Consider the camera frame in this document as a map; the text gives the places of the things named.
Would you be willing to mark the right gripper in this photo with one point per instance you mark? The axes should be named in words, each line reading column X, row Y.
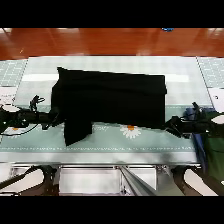
column 174, row 126

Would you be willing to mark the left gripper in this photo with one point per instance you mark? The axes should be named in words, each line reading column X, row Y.
column 52, row 119

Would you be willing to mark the black shirt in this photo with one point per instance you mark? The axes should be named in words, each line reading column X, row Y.
column 110, row 96

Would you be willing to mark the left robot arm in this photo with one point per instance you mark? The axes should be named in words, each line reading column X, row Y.
column 23, row 118

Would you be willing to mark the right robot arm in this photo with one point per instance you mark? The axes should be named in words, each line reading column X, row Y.
column 203, row 126

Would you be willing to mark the blue garment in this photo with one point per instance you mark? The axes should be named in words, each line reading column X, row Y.
column 196, row 146

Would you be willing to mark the green garment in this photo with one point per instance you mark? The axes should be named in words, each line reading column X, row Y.
column 215, row 150

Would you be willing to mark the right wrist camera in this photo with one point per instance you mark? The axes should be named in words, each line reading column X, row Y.
column 196, row 111

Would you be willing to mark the silver frame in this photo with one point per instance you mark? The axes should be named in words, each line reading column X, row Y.
column 133, row 180

